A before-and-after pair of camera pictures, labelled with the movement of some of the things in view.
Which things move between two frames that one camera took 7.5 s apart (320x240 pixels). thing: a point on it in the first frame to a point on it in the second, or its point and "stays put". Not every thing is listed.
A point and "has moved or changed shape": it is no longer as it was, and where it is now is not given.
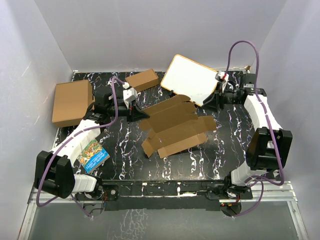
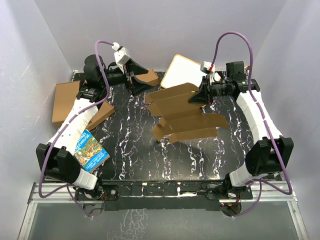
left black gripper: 137,115 to 137,86
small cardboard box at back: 143,80 stays put
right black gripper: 212,101 to 201,96
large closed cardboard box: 71,101 stays put
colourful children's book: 92,155 stays put
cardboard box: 174,126 has moved or changed shape
